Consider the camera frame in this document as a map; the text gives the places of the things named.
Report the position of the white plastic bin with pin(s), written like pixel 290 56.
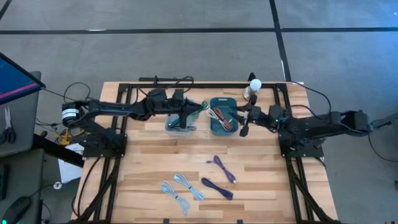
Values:
pixel 189 131

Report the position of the white paper sheet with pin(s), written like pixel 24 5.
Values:
pixel 68 169

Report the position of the black computer mouse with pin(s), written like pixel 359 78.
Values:
pixel 15 211

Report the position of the white bulb brass lamp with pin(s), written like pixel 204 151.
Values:
pixel 255 84

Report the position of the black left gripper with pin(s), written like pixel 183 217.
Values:
pixel 182 106

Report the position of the black aluminium table frame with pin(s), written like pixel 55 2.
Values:
pixel 202 85

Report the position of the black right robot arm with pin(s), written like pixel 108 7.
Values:
pixel 311 124

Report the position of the blue screen monitor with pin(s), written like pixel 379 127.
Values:
pixel 15 81

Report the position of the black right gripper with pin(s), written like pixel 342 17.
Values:
pixel 255 113

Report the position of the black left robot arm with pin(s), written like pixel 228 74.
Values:
pixel 109 107

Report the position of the grey side desk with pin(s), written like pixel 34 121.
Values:
pixel 25 124

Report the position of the teal plastic bin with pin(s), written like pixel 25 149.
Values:
pixel 224 102

